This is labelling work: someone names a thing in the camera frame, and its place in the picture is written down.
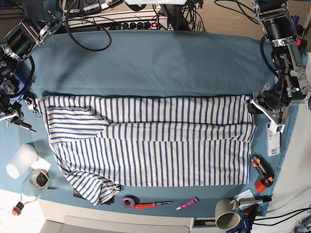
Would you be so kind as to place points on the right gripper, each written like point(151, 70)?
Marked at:
point(11, 112)

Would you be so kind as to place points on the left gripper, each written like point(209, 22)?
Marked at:
point(276, 99)

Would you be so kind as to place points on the blue white striped T-shirt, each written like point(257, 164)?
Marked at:
point(102, 144)

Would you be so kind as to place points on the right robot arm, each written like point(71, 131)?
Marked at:
point(17, 68)

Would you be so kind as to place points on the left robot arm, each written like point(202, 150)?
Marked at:
point(282, 53)

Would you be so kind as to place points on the hex key with brass sleeve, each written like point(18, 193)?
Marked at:
point(25, 126)

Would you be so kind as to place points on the blue block with black knob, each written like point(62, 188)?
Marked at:
point(15, 83)

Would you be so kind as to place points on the clear packaged tool box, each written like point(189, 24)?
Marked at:
point(273, 141)

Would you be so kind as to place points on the white plastic cup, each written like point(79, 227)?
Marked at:
point(21, 161)

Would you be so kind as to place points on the white paper card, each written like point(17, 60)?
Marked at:
point(41, 164)

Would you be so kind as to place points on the orange black utility knife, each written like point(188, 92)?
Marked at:
point(266, 175)

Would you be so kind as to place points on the clear glass bottle orange cap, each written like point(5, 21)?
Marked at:
point(33, 187)

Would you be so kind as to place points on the orange black clamp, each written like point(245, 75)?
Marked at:
point(302, 47)

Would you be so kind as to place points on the white folded paper note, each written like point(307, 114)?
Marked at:
point(246, 195)

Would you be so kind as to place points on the black marker pen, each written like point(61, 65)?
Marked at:
point(243, 203)

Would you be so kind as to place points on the blue clamp at bottom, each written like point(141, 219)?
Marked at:
point(245, 225)

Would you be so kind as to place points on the pink tube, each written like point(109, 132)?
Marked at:
point(187, 204)

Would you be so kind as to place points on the grey ceramic mug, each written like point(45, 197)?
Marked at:
point(226, 214)

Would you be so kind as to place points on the teal table cloth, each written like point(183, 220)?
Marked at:
point(154, 64)

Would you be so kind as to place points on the black power strip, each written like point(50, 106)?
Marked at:
point(134, 26)

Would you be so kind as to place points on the purple tape roll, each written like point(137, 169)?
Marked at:
point(129, 201)

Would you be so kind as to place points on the silver carabiner keychain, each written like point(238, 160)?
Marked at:
point(32, 106)

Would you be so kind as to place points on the orange handle screwdriver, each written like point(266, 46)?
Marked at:
point(151, 204)

